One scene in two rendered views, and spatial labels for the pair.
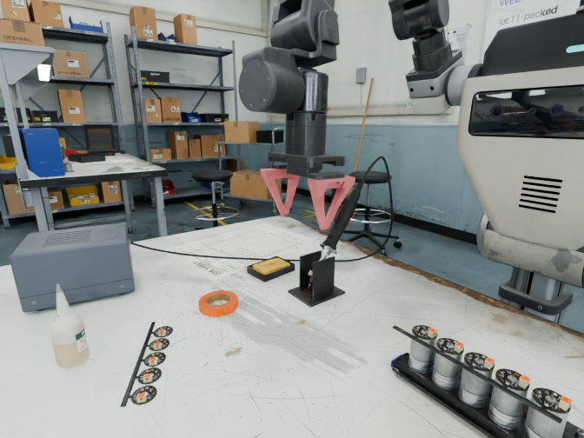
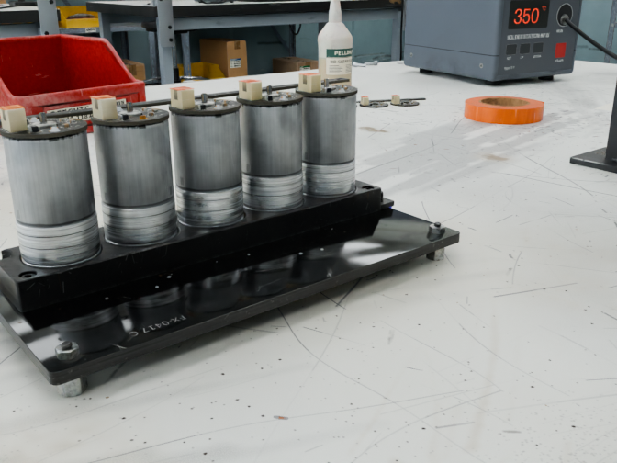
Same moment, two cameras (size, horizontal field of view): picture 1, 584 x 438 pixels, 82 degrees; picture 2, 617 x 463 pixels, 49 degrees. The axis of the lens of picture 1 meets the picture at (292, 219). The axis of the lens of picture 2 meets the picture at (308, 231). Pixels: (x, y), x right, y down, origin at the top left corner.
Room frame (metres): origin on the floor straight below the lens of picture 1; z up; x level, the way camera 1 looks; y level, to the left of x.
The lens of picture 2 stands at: (0.29, -0.41, 0.85)
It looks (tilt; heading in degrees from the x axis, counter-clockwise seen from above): 21 degrees down; 88
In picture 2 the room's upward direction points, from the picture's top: straight up
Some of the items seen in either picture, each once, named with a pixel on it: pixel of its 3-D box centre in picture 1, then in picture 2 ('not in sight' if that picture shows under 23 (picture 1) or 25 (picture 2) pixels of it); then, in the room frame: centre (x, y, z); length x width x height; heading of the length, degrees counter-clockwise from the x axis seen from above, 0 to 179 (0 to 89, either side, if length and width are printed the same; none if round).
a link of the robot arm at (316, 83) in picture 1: (303, 94); not in sight; (0.48, -0.02, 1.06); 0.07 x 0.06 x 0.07; 139
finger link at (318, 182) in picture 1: (319, 194); not in sight; (0.46, -0.04, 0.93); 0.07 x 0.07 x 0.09; 36
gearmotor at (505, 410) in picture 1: (507, 401); (137, 186); (0.24, -0.19, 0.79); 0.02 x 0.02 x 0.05
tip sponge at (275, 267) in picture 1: (270, 268); not in sight; (0.59, 0.04, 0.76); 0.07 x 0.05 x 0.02; 133
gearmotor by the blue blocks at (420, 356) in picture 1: (421, 351); (326, 149); (0.31, -0.14, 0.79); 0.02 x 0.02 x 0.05
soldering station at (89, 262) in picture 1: (81, 263); (487, 30); (0.52, 0.35, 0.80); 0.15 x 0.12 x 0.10; 116
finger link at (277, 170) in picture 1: (289, 187); not in sight; (0.51, 0.00, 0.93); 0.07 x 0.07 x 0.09; 36
